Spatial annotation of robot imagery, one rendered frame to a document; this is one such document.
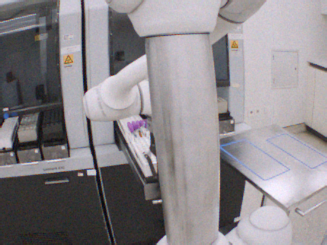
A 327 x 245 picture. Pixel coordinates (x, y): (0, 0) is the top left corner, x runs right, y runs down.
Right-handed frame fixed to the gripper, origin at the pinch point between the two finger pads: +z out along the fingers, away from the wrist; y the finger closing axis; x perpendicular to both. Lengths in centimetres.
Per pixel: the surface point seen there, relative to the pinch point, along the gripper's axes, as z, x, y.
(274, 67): 1, -166, -172
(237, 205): 58, -46, -60
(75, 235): 57, -46, 42
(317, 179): -2, 28, -53
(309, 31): -44, -166, -234
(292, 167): -2, 14, -48
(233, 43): -40, -55, -57
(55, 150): 2, -46, 40
